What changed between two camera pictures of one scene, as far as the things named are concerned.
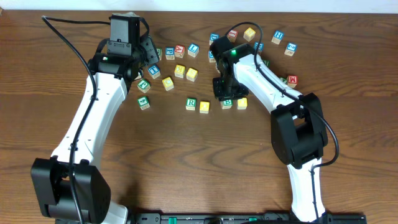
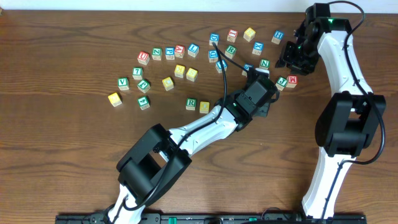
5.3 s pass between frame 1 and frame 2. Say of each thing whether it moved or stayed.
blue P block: stayed
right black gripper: moved
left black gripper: moved
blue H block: stayed
